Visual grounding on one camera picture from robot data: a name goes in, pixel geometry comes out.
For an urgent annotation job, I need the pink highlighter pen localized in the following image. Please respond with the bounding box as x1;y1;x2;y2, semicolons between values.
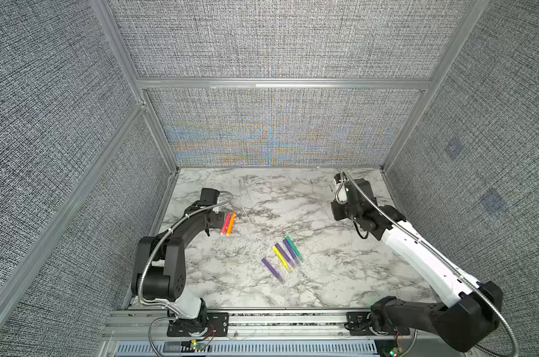
220;212;232;234

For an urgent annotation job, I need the orange highlighter pen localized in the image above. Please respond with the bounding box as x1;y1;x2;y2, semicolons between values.
226;212;236;235

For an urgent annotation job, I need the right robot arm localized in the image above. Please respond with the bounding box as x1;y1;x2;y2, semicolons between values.
331;173;503;353

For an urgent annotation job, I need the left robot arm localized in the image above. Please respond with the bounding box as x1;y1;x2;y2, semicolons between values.
131;199;224;336

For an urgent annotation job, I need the green highlighter pen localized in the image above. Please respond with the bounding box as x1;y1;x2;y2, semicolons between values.
284;236;303;264

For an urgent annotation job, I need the violet highlighter pen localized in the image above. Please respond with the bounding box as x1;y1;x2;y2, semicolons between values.
275;243;295;267

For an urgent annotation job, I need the yellow highlighter pen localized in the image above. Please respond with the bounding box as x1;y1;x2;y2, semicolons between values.
272;245;292;273

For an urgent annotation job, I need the purple highlighter pen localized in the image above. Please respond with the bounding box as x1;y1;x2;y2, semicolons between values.
261;257;284;284

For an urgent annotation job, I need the aluminium horizontal back bar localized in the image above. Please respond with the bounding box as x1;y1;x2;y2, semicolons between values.
137;77;431;90

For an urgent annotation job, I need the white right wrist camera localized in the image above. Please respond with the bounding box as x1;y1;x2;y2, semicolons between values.
334;172;348;205

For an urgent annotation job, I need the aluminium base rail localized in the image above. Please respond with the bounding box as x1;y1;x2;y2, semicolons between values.
101;307;431;342

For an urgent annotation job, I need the grey slotted cable duct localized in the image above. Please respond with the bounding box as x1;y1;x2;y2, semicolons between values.
115;340;380;357

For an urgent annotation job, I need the aluminium left wall bar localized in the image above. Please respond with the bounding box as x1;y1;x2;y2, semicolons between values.
0;103;145;330

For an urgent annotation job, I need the aluminium corner frame post left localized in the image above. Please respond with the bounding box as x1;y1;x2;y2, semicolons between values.
90;0;180;173

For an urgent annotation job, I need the aluminium corner frame post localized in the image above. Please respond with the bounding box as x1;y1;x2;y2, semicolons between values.
90;0;180;173
381;0;490;173

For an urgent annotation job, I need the aluminium corner frame post right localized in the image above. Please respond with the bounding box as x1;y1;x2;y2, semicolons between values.
381;0;490;173

